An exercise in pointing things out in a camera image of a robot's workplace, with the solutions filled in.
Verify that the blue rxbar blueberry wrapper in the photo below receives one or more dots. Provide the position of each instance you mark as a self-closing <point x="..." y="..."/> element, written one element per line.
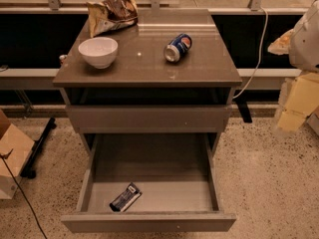
<point x="122" y="202"/>

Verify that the white ceramic bowl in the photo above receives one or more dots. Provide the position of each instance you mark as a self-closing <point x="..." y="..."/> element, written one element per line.
<point x="99" y="52"/>

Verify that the black stand leg right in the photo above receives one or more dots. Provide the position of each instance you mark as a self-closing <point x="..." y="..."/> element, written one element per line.
<point x="244" y="110"/>

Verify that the cardboard box on left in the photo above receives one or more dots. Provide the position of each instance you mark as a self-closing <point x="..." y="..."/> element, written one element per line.
<point x="17" y="146"/>

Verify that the blue pepsi can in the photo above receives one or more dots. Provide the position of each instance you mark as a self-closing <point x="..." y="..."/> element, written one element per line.
<point x="177" y="48"/>

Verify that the open grey middle drawer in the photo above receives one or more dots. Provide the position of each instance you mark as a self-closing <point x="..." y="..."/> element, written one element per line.
<point x="173" y="171"/>

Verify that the cardboard box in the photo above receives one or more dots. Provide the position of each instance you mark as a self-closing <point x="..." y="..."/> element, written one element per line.
<point x="17" y="146"/>
<point x="313" y="121"/>

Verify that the black stand leg left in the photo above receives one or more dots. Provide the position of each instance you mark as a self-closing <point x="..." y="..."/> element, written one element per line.
<point x="28" y="169"/>

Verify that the closed grey top drawer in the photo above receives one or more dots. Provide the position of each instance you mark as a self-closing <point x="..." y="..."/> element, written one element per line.
<point x="130" y="119"/>

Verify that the small can behind cabinet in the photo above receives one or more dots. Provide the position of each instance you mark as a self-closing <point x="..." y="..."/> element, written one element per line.
<point x="62" y="59"/>

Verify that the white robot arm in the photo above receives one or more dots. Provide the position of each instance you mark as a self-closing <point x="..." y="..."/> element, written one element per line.
<point x="304" y="43"/>

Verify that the black stand leg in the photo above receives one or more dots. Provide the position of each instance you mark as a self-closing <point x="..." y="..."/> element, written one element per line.
<point x="28" y="169"/>
<point x="244" y="110"/>

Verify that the cardboard box on right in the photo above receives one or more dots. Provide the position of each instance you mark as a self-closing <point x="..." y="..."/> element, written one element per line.
<point x="313" y="121"/>

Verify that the grey drawer cabinet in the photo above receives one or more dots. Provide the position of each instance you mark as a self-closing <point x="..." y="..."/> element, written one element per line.
<point x="142" y="76"/>

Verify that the crumpled brown chip bag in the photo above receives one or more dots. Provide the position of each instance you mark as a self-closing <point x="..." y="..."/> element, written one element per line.
<point x="111" y="15"/>

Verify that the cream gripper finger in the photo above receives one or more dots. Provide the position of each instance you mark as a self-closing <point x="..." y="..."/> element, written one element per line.
<point x="300" y="98"/>
<point x="281" y="45"/>

